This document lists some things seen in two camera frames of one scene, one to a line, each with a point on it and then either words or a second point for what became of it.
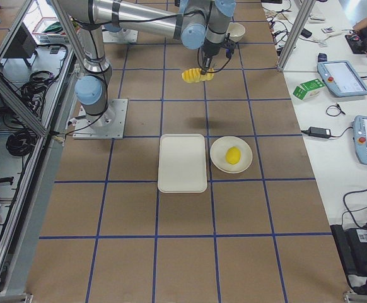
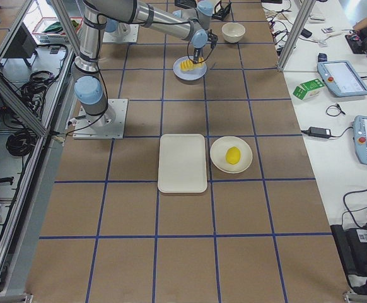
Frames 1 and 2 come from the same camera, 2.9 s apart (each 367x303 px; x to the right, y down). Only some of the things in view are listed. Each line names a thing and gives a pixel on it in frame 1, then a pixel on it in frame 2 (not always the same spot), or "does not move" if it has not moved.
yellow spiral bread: x=194 y=75 to x=188 y=65
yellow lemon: x=233 y=155 does not move
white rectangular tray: x=181 y=163 does not move
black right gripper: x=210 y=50 to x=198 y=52
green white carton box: x=309 y=89 does not move
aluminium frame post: x=306 y=9 does not move
